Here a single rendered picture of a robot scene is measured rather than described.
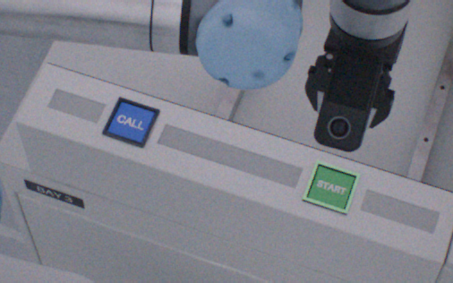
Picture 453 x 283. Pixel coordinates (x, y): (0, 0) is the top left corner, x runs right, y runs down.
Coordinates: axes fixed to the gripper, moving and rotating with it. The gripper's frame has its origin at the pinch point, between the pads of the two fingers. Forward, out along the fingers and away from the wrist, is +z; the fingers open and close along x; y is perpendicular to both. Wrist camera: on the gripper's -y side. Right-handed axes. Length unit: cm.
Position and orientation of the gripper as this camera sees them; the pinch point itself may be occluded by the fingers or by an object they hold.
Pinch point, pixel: (340, 133)
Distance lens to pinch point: 119.9
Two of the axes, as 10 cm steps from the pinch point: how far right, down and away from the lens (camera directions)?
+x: -9.3, -3.0, 2.1
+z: 0.2, 5.1, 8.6
